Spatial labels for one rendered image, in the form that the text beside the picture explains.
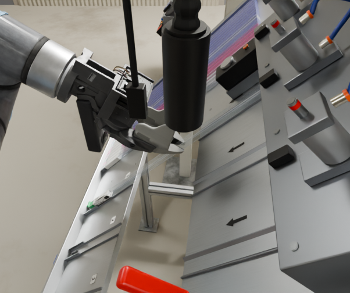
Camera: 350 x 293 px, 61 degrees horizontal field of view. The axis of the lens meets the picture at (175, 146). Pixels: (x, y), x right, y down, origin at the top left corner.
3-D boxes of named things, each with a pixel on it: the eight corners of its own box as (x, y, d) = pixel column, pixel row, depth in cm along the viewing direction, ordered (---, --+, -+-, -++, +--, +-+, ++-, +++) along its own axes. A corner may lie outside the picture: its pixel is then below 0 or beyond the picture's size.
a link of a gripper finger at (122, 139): (153, 154, 46) (102, 125, 44) (148, 159, 47) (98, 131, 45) (160, 134, 50) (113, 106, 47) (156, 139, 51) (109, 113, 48)
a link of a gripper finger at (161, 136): (196, 147, 45) (143, 115, 43) (175, 167, 49) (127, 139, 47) (198, 134, 48) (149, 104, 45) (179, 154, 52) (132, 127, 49)
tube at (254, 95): (92, 209, 68) (88, 207, 68) (93, 204, 69) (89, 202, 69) (289, 79, 39) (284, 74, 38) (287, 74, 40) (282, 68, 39)
